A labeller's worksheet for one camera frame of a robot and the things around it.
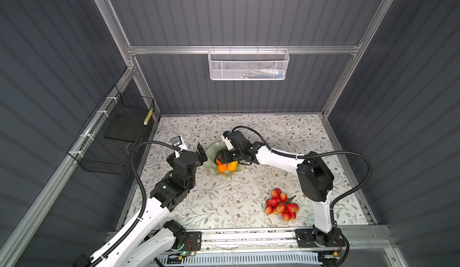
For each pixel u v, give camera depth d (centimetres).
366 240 74
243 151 70
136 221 44
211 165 94
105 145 72
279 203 79
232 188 89
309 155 54
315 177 52
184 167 50
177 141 60
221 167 91
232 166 92
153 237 59
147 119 81
